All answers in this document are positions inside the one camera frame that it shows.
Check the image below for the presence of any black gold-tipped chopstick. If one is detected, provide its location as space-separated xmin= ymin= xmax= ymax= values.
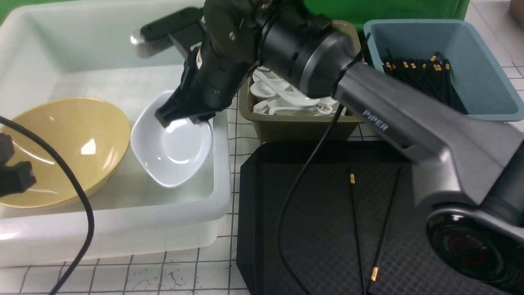
xmin=348 ymin=168 xmax=367 ymax=295
xmin=366 ymin=168 xmax=401 ymax=295

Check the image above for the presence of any large white plastic tub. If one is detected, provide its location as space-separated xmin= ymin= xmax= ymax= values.
xmin=1 ymin=0 xmax=231 ymax=267

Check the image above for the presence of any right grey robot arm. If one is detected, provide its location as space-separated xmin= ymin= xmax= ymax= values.
xmin=140 ymin=0 xmax=523 ymax=295

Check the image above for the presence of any olive green spoon bin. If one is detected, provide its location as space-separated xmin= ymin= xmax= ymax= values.
xmin=238 ymin=20 xmax=363 ymax=142

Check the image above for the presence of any white red-tipped soup spoon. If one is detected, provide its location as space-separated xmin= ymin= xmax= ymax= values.
xmin=253 ymin=68 xmax=321 ymax=109

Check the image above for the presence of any blue chopstick bin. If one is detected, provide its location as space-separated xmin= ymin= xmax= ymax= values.
xmin=364 ymin=19 xmax=523 ymax=123

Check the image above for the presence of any black textured serving tray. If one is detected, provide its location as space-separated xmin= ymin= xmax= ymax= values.
xmin=237 ymin=141 xmax=501 ymax=295

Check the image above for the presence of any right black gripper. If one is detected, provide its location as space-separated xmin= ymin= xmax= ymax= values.
xmin=155 ymin=0 xmax=266 ymax=128

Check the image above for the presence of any yellow noodle bowl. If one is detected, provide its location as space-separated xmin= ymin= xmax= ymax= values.
xmin=1 ymin=98 xmax=131 ymax=209

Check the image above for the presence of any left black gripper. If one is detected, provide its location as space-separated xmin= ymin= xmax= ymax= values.
xmin=0 ymin=133 xmax=37 ymax=198

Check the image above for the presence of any bundle of black chopsticks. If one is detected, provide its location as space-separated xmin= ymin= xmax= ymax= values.
xmin=381 ymin=48 xmax=469 ymax=114

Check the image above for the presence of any pile of white soup spoons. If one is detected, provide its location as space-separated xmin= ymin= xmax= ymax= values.
xmin=249 ymin=67 xmax=339 ymax=116

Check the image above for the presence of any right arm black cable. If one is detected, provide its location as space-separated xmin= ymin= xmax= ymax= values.
xmin=276 ymin=104 xmax=345 ymax=295

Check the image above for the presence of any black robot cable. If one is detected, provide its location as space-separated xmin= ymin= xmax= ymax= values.
xmin=0 ymin=116 xmax=95 ymax=295

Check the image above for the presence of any small white dish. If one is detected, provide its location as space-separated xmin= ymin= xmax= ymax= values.
xmin=130 ymin=90 xmax=213 ymax=188

